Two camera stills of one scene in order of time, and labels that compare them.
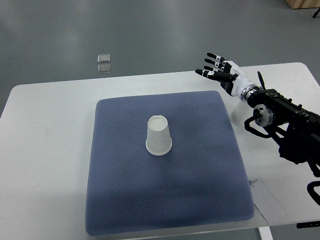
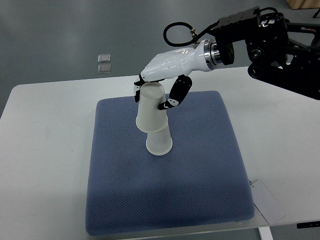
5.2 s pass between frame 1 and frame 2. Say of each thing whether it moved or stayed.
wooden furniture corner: stayed
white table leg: stayed
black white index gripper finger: moved
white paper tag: stayed
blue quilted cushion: stayed
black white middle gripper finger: moved
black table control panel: stayed
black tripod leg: stayed
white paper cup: moved
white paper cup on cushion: stayed
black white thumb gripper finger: moved
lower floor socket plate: stayed
